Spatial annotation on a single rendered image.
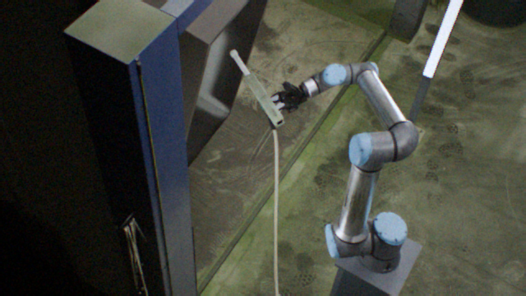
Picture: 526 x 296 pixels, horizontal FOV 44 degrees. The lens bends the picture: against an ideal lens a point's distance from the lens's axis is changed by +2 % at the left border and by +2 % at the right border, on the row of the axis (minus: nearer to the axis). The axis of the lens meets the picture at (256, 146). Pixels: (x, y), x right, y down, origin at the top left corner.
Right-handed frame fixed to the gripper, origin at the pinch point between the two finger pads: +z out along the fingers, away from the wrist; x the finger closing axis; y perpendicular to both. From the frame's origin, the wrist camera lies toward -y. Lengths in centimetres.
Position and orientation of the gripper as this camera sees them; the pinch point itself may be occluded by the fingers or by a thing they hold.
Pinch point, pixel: (266, 108)
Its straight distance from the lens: 288.2
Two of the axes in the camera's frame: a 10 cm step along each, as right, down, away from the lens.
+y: 1.7, 5.3, 8.3
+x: -4.6, -7.0, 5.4
